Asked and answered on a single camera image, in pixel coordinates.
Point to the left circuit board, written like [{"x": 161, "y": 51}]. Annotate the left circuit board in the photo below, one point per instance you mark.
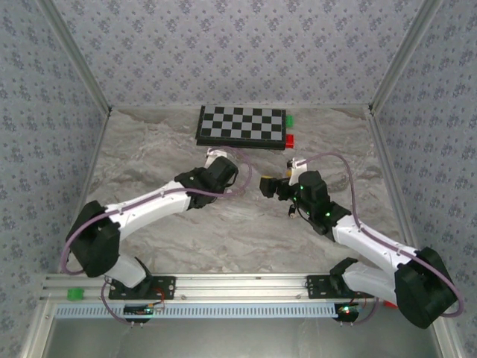
[{"x": 138, "y": 310}]

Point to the black and grey chessboard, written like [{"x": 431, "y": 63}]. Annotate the black and grey chessboard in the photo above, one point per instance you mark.
[{"x": 240, "y": 123}]

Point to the red plastic block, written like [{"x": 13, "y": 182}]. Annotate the red plastic block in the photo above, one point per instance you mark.
[{"x": 290, "y": 140}]

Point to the circuit board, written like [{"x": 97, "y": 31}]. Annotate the circuit board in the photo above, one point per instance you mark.
[
  {"x": 346, "y": 310},
  {"x": 138, "y": 310}
]

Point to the aluminium corner post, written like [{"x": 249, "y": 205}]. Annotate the aluminium corner post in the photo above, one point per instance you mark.
[
  {"x": 406, "y": 56},
  {"x": 78, "y": 59}
]

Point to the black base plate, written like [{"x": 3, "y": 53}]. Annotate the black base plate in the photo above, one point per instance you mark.
[
  {"x": 316, "y": 287},
  {"x": 164, "y": 289}
]

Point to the aluminium lower frame profile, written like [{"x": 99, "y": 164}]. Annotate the aluminium lower frame profile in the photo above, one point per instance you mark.
[
  {"x": 447, "y": 343},
  {"x": 35, "y": 335}
]

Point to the aluminium table edge profile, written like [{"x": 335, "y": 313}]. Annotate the aluminium table edge profile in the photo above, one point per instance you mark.
[
  {"x": 87, "y": 186},
  {"x": 391, "y": 175}
]

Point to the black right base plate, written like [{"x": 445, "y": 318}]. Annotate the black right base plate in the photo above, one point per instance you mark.
[{"x": 316, "y": 287}]

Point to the green tag on rail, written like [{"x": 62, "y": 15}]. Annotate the green tag on rail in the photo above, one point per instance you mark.
[{"x": 74, "y": 294}]

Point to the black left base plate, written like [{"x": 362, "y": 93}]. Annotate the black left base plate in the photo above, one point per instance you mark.
[{"x": 164, "y": 289}]

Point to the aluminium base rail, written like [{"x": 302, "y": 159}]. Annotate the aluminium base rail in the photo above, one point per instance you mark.
[{"x": 238, "y": 287}]

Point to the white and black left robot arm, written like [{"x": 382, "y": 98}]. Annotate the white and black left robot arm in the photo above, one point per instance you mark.
[{"x": 149, "y": 209}]

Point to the right circuit board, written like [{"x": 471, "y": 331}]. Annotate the right circuit board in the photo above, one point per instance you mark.
[{"x": 346, "y": 310}]

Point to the green plastic block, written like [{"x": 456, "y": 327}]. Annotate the green plastic block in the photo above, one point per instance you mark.
[{"x": 290, "y": 121}]

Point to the small red object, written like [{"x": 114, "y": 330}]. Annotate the small red object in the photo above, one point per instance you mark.
[{"x": 390, "y": 304}]

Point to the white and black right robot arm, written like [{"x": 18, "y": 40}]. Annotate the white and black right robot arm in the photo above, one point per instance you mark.
[{"x": 369, "y": 238}]

